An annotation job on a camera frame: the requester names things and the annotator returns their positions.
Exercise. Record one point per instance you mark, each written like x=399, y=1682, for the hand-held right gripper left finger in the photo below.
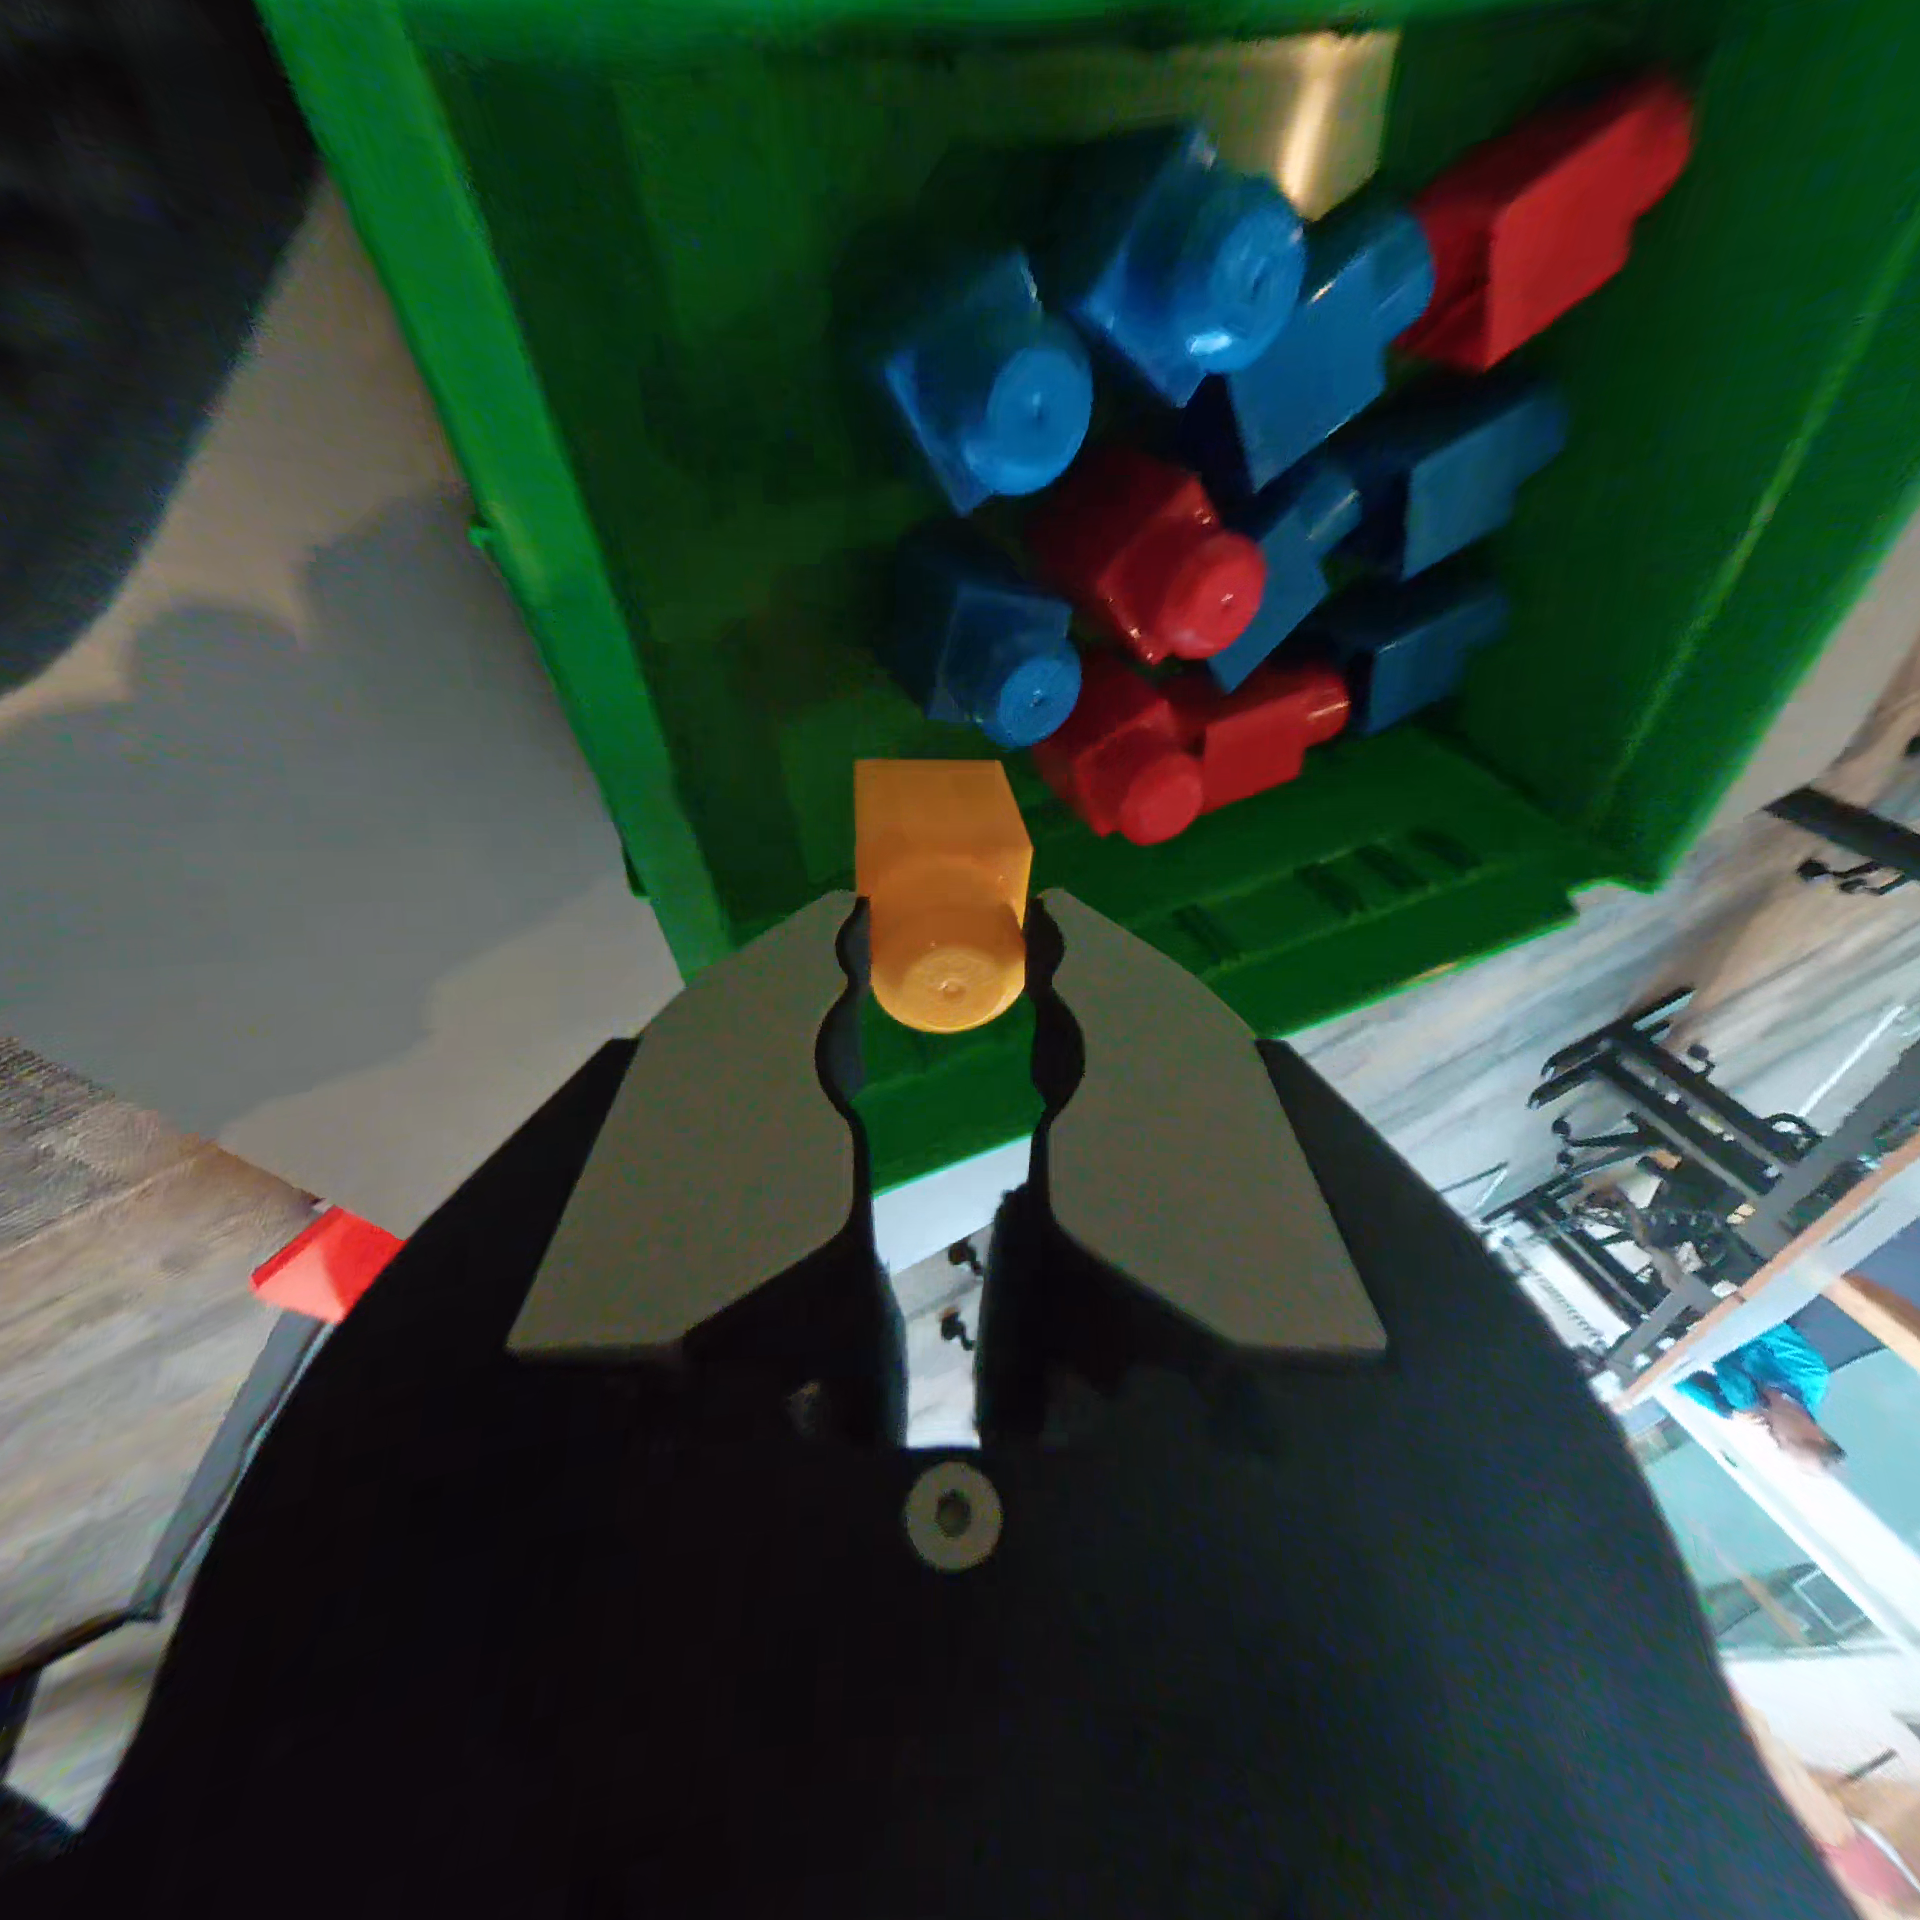
x=704, y=1185

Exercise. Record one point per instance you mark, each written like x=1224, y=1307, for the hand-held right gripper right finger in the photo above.
x=1200, y=1185

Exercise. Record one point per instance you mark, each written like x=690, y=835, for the orange mega block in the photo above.
x=938, y=885

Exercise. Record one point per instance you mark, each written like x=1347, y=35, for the green plastic bin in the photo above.
x=600, y=451

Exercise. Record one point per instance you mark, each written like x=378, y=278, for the pile of mega blocks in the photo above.
x=1186, y=301

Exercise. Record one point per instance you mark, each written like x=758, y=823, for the red flat plastic piece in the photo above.
x=331, y=1259

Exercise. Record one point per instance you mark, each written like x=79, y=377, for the black mesh pad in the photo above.
x=119, y=301

